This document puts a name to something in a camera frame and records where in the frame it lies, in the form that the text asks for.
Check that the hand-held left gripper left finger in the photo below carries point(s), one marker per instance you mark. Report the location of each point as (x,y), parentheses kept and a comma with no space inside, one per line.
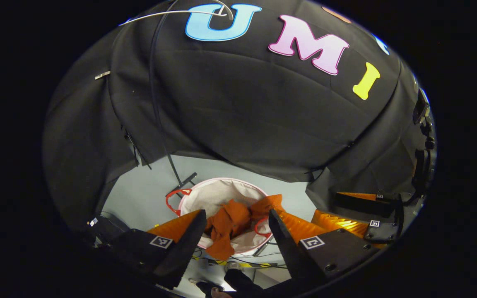
(184,252)

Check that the black clothes rack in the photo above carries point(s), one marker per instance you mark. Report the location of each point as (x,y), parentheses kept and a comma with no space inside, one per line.
(154,103)

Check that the black device box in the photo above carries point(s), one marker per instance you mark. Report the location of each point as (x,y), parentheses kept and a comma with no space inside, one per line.
(106,227)

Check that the black backdrop cloth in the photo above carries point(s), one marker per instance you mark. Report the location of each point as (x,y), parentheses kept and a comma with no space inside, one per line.
(242,103)

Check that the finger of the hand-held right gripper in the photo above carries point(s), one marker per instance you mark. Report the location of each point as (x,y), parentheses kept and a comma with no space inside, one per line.
(362,207)
(381,231)

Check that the thin black rod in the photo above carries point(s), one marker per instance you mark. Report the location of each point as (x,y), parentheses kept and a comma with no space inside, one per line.
(137,151)

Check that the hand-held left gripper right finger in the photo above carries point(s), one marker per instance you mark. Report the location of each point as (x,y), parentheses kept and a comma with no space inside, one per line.
(288,248)

